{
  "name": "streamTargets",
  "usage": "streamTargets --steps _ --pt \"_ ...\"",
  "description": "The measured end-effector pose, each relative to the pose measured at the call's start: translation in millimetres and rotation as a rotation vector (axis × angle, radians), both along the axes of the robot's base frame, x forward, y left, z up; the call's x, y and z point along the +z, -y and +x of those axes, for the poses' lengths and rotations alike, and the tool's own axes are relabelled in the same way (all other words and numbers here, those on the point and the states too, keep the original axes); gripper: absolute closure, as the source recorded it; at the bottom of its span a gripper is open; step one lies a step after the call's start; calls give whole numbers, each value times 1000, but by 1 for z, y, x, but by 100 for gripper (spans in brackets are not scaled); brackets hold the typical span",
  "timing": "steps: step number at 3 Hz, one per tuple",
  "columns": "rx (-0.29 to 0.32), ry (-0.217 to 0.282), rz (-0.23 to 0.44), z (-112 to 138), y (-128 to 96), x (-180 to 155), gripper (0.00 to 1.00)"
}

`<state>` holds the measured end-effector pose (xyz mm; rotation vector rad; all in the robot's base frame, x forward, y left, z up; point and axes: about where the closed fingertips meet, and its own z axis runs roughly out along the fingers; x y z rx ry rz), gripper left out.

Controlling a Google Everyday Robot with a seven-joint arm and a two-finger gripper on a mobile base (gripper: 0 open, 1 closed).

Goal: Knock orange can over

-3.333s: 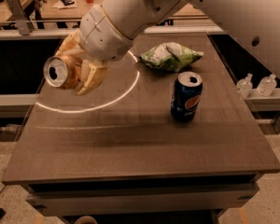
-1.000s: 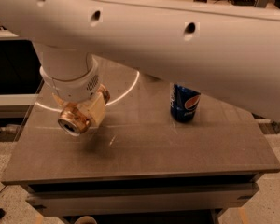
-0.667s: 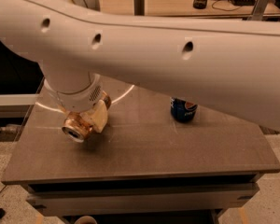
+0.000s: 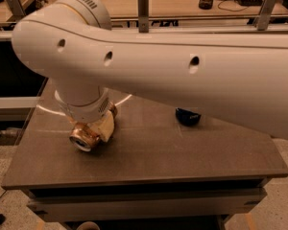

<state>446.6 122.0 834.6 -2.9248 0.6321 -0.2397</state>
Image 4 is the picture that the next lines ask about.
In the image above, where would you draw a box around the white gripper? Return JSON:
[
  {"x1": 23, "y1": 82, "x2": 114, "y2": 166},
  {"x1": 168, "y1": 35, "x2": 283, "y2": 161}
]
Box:
[{"x1": 55, "y1": 87, "x2": 114, "y2": 142}]

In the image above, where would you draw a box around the orange LaCroix can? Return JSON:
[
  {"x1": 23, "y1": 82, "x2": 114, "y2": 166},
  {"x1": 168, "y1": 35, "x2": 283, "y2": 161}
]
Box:
[{"x1": 68, "y1": 103, "x2": 119, "y2": 152}]

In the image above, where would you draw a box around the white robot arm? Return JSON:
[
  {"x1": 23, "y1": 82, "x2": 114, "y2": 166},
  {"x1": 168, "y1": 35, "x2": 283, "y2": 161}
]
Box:
[{"x1": 12, "y1": 0, "x2": 288, "y2": 140}]

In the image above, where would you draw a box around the blue Pepsi can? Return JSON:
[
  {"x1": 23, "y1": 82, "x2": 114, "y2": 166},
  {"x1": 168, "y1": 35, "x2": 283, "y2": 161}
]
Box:
[{"x1": 176, "y1": 108, "x2": 201, "y2": 127}]

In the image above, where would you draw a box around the table drawer front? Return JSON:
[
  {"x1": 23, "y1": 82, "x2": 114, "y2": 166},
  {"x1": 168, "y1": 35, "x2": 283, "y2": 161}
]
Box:
[{"x1": 28, "y1": 188, "x2": 267, "y2": 222}]

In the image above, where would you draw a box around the black mesh cup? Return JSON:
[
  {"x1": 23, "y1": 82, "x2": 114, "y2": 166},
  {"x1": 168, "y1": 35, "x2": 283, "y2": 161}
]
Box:
[{"x1": 199, "y1": 0, "x2": 214, "y2": 10}]

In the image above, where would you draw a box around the middle metal railing post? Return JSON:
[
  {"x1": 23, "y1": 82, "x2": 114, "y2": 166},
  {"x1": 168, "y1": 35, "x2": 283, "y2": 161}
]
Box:
[{"x1": 137, "y1": 0, "x2": 149, "y2": 33}]

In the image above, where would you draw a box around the metal railing post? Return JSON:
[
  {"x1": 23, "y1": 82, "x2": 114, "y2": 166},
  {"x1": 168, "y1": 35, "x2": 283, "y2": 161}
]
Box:
[
  {"x1": 253, "y1": 0, "x2": 276, "y2": 31},
  {"x1": 6, "y1": 0, "x2": 26, "y2": 18},
  {"x1": 137, "y1": 0, "x2": 149, "y2": 33}
]

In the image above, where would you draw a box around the left metal railing post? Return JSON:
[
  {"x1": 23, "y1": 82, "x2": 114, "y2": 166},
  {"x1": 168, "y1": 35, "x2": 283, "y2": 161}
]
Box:
[{"x1": 6, "y1": 0, "x2": 26, "y2": 18}]

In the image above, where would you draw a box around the black cable on desk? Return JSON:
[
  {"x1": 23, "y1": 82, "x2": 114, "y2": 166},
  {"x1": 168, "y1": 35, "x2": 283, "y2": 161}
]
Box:
[{"x1": 217, "y1": 0, "x2": 250, "y2": 12}]

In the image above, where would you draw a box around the right metal railing post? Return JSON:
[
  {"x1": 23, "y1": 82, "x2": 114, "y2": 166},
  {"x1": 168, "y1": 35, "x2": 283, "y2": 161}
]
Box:
[{"x1": 253, "y1": 0, "x2": 276, "y2": 31}]

